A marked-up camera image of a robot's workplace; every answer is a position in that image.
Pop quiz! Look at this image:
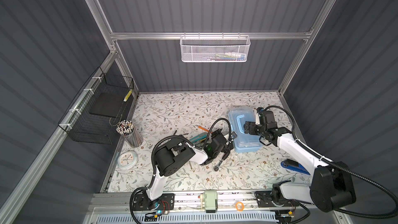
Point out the blue stapler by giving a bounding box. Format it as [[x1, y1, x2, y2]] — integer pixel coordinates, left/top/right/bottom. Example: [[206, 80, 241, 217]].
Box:
[[280, 159, 310, 175]]

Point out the blue plastic tool box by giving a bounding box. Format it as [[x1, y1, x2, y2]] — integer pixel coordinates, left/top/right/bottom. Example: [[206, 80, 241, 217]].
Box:
[[228, 106, 263, 153]]

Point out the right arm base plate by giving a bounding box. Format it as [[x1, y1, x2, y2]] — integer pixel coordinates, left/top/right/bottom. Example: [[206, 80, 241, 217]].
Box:
[[255, 190, 299, 208]]

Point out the cup of pencils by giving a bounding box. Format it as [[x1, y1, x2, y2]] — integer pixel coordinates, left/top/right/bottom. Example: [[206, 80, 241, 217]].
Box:
[[116, 120, 143, 148]]

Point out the white wall clock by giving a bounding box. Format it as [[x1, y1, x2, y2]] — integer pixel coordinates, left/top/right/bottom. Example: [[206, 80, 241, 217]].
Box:
[[117, 150, 138, 170]]

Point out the black wire wall basket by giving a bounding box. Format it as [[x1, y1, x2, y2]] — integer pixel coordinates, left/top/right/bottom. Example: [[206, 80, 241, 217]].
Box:
[[59, 69, 135, 145]]

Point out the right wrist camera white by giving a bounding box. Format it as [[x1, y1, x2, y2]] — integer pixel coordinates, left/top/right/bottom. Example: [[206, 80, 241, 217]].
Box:
[[256, 107, 266, 124]]

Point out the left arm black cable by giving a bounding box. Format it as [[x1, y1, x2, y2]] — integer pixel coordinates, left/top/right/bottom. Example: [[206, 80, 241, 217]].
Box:
[[129, 118, 232, 224]]

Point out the white mesh wall basket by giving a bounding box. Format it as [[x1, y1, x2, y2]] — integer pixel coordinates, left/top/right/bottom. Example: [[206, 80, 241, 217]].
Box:
[[179, 35, 251, 63]]

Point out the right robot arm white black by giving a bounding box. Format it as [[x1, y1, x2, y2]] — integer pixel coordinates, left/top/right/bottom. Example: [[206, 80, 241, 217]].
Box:
[[243, 107, 357, 212]]

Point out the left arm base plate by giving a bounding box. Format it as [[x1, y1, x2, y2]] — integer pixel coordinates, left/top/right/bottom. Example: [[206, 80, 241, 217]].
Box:
[[132, 192, 175, 211]]

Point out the teal utility knife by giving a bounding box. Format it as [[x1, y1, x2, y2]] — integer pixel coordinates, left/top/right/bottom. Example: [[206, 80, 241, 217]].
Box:
[[189, 132, 207, 144]]

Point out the orange pencil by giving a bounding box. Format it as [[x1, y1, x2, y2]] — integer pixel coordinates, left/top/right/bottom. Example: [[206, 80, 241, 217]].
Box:
[[197, 125, 212, 133]]

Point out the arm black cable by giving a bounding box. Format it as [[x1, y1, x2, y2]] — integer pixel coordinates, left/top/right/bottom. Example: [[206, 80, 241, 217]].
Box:
[[129, 118, 232, 224], [264, 105, 398, 219]]

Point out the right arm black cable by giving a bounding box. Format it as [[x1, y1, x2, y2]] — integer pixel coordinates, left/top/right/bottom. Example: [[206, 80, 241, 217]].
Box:
[[264, 105, 398, 219]]

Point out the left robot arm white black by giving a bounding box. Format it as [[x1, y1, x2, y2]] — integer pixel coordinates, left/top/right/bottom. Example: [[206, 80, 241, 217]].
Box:
[[145, 129, 237, 201]]

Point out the white slotted cable duct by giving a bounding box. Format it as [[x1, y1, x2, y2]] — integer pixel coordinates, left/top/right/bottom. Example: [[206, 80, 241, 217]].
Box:
[[94, 211, 277, 224]]

